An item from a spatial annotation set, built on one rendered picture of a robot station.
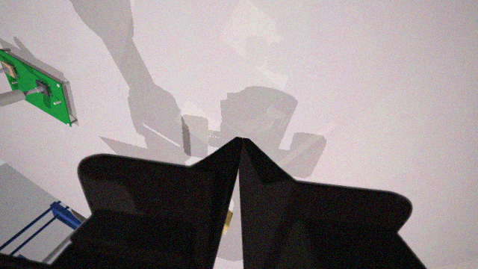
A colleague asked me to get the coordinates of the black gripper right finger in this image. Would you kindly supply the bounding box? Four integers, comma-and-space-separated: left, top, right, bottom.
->
239, 138, 413, 269

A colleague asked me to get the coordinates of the green circuit board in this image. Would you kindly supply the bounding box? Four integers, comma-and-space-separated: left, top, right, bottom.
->
0, 48, 78, 127

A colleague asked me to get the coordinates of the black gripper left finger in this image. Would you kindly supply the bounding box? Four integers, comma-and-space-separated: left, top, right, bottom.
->
78, 137, 243, 269

